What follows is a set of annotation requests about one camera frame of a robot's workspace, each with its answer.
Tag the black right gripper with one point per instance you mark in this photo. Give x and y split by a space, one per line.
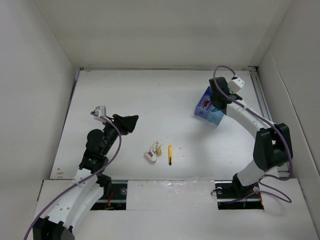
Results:
211 97

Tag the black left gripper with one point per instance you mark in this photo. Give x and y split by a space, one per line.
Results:
127 126

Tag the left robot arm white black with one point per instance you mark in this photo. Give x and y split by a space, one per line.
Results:
64 214

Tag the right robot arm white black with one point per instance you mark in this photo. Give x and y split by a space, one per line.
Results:
272 142

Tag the blue two-compartment container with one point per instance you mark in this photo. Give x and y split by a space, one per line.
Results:
211 113

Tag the white eraser red label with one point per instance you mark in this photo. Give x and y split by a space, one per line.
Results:
156 145

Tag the white grey correction tape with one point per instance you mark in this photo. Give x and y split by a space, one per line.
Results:
152 153

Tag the tan small eraser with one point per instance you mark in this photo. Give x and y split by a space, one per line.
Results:
159 151

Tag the pink white correction tape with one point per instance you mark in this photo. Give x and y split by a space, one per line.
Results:
153 160

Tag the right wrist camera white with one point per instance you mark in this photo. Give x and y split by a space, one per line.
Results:
235 85

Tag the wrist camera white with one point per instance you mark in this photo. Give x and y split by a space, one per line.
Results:
99 113
235 85

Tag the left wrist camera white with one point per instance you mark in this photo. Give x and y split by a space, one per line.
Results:
99 113

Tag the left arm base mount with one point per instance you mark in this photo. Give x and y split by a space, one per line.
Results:
116 200

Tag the aluminium rail right side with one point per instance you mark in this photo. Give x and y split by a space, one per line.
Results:
282 170

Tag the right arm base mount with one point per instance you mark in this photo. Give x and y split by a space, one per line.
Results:
233 196

